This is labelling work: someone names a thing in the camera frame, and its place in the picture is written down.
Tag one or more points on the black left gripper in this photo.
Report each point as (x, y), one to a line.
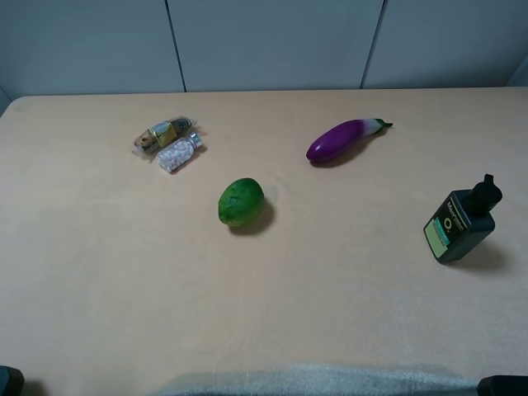
(11, 381)

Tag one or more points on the clear bottle of white pills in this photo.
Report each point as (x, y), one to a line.
(179, 153)

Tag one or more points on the dark teal pump bottle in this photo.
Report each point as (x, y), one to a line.
(462, 221)

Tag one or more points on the green lime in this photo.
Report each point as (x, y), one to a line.
(241, 203)

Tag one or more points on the clear-wrapped snack packet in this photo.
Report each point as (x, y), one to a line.
(159, 136)

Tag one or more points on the purple toy eggplant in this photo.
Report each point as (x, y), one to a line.
(343, 137)

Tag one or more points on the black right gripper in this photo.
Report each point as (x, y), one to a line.
(503, 385)

